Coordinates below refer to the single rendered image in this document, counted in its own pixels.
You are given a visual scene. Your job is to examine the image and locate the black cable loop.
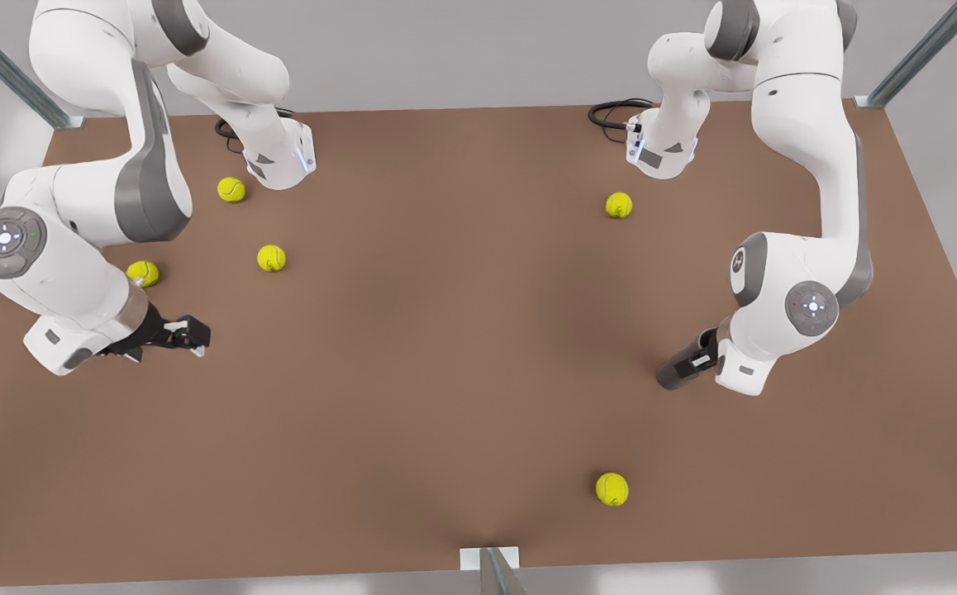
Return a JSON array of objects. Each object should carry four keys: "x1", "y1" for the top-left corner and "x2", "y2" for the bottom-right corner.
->
[
  {"x1": 588, "y1": 98, "x2": 656, "y2": 146},
  {"x1": 214, "y1": 107, "x2": 296, "y2": 155}
]

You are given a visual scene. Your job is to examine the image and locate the silver frame post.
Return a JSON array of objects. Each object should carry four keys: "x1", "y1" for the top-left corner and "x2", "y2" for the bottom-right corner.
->
[
  {"x1": 854, "y1": 0, "x2": 957, "y2": 110},
  {"x1": 459, "y1": 545, "x2": 531, "y2": 595},
  {"x1": 0, "y1": 2, "x2": 86, "y2": 131}
]

